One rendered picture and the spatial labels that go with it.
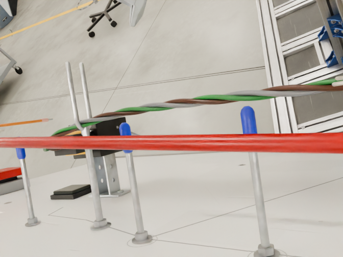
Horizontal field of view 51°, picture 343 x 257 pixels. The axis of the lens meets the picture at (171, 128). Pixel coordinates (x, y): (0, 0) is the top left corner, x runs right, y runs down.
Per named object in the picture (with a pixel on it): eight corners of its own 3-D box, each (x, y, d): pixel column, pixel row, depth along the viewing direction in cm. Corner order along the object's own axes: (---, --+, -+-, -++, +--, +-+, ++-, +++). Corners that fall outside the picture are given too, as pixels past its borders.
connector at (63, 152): (103, 147, 41) (100, 129, 41) (74, 154, 37) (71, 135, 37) (83, 149, 43) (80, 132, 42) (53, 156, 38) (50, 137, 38)
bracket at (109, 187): (130, 191, 43) (124, 150, 43) (118, 197, 41) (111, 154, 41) (101, 191, 46) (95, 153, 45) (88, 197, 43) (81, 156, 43)
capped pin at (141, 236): (129, 245, 25) (110, 124, 25) (135, 237, 27) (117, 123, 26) (149, 243, 25) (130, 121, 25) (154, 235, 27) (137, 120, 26)
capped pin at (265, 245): (270, 263, 19) (249, 105, 19) (248, 257, 21) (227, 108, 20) (286, 253, 20) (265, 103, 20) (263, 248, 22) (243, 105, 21)
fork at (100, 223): (100, 222, 32) (74, 64, 31) (116, 223, 31) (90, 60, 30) (84, 230, 30) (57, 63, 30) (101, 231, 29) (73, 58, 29)
